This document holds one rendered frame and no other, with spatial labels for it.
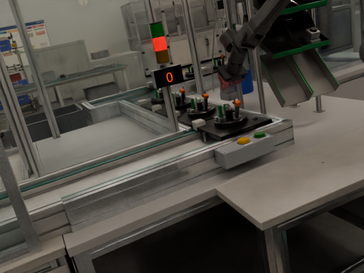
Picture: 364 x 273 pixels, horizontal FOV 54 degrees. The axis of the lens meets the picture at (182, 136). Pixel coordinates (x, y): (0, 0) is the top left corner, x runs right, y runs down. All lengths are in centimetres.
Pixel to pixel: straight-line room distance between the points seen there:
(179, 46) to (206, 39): 86
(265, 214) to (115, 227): 45
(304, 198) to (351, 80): 169
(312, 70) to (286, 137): 40
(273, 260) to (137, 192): 47
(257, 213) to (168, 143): 58
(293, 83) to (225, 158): 56
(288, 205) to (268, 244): 12
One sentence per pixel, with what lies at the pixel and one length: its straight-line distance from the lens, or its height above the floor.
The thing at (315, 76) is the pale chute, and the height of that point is 106.
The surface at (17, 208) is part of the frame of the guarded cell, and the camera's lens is 110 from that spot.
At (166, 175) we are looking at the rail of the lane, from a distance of 121.
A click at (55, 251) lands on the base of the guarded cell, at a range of 114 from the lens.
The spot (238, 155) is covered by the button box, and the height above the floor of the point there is 93.
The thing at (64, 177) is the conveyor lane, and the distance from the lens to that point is 141.
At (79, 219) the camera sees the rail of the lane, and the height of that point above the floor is 89.
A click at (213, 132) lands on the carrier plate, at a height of 97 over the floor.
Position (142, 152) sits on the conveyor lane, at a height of 94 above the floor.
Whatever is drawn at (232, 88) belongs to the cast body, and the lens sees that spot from 145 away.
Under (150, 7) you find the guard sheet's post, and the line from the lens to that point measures 148.
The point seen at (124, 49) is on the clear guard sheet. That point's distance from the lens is 144.
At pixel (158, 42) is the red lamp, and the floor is 134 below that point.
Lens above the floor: 141
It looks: 18 degrees down
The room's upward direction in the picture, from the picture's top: 12 degrees counter-clockwise
